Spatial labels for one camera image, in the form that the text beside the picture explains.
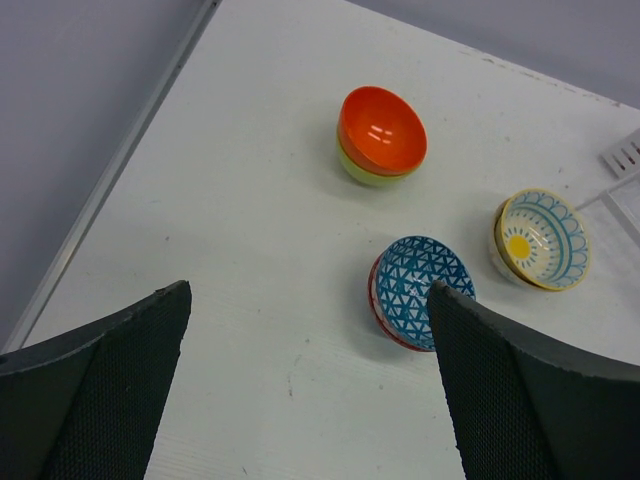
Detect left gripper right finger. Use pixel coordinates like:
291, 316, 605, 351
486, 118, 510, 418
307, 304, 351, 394
427, 282, 639, 479

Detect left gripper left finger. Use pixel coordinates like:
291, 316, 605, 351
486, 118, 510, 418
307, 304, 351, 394
1, 280, 192, 479

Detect white floral pattern bowl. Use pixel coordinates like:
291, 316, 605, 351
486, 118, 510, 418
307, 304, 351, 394
488, 202, 537, 290

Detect blue yellow sun bowl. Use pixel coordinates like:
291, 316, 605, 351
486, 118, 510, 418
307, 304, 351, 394
494, 188, 591, 292

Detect black bowl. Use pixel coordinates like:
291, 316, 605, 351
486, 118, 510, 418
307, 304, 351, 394
375, 235, 476, 349

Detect red patterned glass bowl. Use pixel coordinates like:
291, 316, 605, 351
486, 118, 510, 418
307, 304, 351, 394
367, 255, 434, 353

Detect lime green bowl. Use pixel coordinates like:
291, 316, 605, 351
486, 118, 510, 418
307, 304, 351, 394
336, 135, 426, 187

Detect orange bowl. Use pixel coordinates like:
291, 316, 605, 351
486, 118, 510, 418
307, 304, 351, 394
337, 85, 428, 177

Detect white cutlery holder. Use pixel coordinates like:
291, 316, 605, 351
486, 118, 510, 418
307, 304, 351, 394
599, 129, 640, 179

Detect white wire dish rack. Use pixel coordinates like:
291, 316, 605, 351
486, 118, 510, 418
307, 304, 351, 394
577, 172, 639, 244

